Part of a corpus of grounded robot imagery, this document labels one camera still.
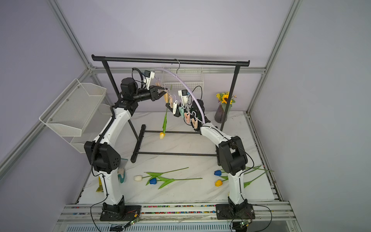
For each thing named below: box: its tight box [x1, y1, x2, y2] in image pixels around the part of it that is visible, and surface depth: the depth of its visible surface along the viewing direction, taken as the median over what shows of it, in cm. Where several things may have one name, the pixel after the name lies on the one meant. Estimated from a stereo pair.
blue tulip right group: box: [214, 168, 229, 180], surface depth 88 cm
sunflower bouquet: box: [215, 90, 238, 105], surface depth 95 cm
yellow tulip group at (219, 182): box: [214, 178, 229, 188], surface depth 84 cm
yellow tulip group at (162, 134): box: [159, 84, 173, 140], surface depth 85 cm
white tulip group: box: [133, 167, 189, 182], surface depth 87 cm
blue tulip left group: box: [149, 176, 203, 190], surface depth 86 cm
